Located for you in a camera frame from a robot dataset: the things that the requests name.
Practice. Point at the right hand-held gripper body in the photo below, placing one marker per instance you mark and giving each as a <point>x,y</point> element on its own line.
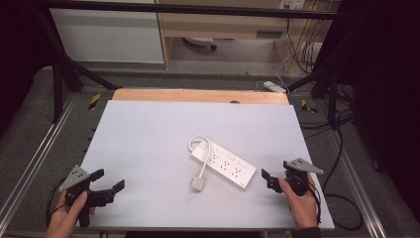
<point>297,175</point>

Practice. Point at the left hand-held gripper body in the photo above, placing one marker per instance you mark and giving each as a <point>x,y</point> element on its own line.
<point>75,178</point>

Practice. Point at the person's right hand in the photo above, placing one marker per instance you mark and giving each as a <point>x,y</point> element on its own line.
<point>302,208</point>

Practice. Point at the person's left hand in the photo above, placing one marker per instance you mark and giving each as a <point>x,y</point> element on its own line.
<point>62,218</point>

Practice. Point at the white table mat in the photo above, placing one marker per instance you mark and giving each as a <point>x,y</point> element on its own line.
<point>148,148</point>

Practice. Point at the yellow black floor tape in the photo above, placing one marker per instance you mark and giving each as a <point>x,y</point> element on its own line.
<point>307,106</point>
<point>94,101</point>

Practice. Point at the white floor power strip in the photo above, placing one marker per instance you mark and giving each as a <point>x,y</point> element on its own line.
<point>274,87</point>

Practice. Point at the black metal stand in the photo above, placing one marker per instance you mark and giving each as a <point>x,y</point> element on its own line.
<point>325,89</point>
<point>66,72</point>

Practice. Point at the white cabinet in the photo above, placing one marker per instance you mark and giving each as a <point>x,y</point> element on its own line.
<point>105,33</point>

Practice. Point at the white chair base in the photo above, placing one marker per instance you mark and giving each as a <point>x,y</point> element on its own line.
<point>201,42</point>

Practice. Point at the wooden desk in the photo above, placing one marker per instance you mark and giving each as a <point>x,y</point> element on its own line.
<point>224,24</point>

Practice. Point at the aluminium floor rail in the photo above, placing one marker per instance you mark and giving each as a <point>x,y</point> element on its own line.
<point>36,155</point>
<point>360,185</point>

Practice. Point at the white wall socket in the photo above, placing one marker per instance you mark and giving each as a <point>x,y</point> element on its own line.
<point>292,4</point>

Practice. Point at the black frame crossbar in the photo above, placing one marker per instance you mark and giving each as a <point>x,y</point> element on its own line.
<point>198,10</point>

